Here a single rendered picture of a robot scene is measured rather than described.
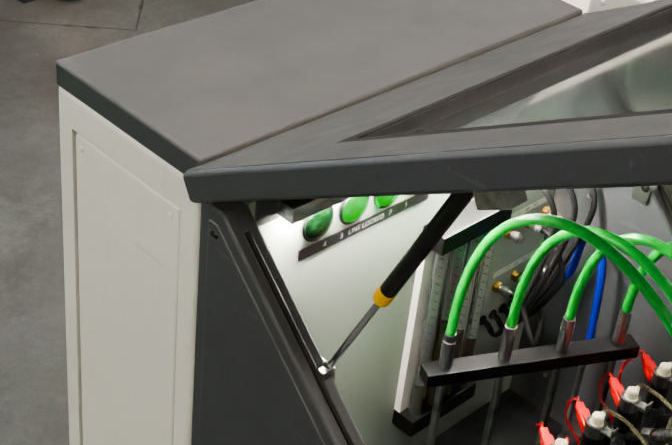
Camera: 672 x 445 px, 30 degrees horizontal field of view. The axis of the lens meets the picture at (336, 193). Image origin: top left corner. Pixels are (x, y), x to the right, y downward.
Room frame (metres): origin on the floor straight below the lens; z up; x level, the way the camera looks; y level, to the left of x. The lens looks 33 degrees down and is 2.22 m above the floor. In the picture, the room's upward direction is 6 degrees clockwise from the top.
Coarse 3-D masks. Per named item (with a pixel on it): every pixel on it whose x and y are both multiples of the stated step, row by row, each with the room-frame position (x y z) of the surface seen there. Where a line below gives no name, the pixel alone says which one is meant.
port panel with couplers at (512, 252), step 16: (528, 192) 1.55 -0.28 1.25; (528, 208) 1.55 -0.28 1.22; (544, 208) 1.58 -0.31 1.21; (512, 240) 1.50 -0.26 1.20; (528, 240) 1.57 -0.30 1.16; (496, 256) 1.51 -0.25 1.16; (512, 256) 1.54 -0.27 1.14; (528, 256) 1.57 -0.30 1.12; (496, 272) 1.52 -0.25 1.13; (512, 272) 1.55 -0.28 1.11; (544, 272) 1.56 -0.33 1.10; (496, 288) 1.51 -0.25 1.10; (512, 288) 1.56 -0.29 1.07; (496, 304) 1.53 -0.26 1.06
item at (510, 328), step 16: (560, 240) 1.32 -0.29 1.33; (608, 240) 1.27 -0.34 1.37; (624, 240) 1.27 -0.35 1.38; (544, 256) 1.33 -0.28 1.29; (640, 256) 1.24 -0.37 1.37; (528, 272) 1.34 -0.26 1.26; (656, 272) 1.23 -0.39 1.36; (512, 304) 1.35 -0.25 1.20; (512, 320) 1.35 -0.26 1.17; (512, 336) 1.35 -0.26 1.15
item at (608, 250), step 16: (512, 224) 1.27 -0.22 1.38; (528, 224) 1.26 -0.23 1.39; (544, 224) 1.24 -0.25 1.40; (560, 224) 1.23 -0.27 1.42; (576, 224) 1.22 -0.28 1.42; (496, 240) 1.29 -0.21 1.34; (592, 240) 1.20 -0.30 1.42; (480, 256) 1.30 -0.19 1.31; (608, 256) 1.18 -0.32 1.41; (464, 272) 1.31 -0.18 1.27; (624, 272) 1.16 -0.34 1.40; (464, 288) 1.31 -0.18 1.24; (640, 288) 1.15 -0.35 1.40; (656, 304) 1.13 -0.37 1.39; (448, 320) 1.32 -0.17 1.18; (448, 336) 1.31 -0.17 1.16
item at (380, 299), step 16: (448, 208) 0.93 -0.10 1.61; (464, 208) 0.93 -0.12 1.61; (432, 224) 0.95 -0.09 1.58; (448, 224) 0.94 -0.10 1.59; (416, 240) 0.96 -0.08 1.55; (432, 240) 0.95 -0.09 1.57; (416, 256) 0.96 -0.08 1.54; (400, 272) 0.97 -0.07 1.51; (384, 288) 0.98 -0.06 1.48; (400, 288) 0.98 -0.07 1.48; (384, 304) 0.99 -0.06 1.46; (368, 320) 1.01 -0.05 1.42; (352, 336) 1.02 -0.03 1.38; (336, 352) 1.03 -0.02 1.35; (320, 368) 1.04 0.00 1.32
